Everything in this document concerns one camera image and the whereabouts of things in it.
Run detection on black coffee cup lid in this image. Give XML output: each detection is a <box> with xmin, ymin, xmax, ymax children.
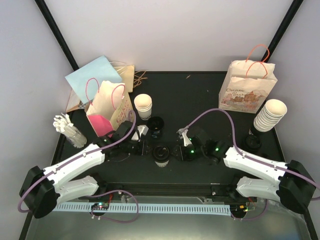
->
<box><xmin>152</xmin><ymin>145</ymin><xmax>170</xmax><ymax>163</ymax></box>

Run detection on white paper coffee cup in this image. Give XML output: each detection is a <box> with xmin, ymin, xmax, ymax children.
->
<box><xmin>155</xmin><ymin>160</ymin><xmax>169</xmax><ymax>168</ymax></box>

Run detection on cream paper bag pink sides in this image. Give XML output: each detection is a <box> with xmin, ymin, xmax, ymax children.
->
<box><xmin>86</xmin><ymin>81</ymin><xmax>134</xmax><ymax>137</ymax></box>

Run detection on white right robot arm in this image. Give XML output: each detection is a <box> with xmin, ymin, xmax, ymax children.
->
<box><xmin>174</xmin><ymin>127</ymin><xmax>316</xmax><ymax>214</ymax></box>

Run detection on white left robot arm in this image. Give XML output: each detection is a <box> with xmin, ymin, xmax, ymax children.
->
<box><xmin>19</xmin><ymin>120</ymin><xmax>149</xmax><ymax>219</ymax></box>

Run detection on small stack paper cups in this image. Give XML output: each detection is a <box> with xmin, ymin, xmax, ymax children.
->
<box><xmin>134</xmin><ymin>93</ymin><xmax>152</xmax><ymax>121</ymax></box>

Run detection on black lid stacks right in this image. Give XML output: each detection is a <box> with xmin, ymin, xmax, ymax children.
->
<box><xmin>243</xmin><ymin>128</ymin><xmax>262</xmax><ymax>152</ymax></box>

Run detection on brown kraft paper bag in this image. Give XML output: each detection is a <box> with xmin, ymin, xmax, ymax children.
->
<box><xmin>110</xmin><ymin>61</ymin><xmax>148</xmax><ymax>93</ymax></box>

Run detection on patterned flat paper bag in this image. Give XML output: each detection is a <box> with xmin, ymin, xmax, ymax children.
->
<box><xmin>65</xmin><ymin>90</ymin><xmax>86</xmax><ymax>113</ymax></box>

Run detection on light blue paper bag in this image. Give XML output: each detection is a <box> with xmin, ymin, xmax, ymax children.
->
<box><xmin>65</xmin><ymin>55</ymin><xmax>122</xmax><ymax>104</ymax></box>

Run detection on Cream Bear printed paper bag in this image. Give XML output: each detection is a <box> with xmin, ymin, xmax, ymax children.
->
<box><xmin>218</xmin><ymin>49</ymin><xmax>278</xmax><ymax>114</ymax></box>

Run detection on tall stack paper cups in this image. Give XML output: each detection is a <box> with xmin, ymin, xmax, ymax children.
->
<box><xmin>253</xmin><ymin>99</ymin><xmax>288</xmax><ymax>133</ymax></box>

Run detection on light blue slotted cable duct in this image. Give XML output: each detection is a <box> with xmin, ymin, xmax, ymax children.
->
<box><xmin>54</xmin><ymin>202</ymin><xmax>231</xmax><ymax>216</ymax></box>

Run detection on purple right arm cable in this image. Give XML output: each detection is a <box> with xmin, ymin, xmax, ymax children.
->
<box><xmin>186</xmin><ymin>108</ymin><xmax>320</xmax><ymax>222</ymax></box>

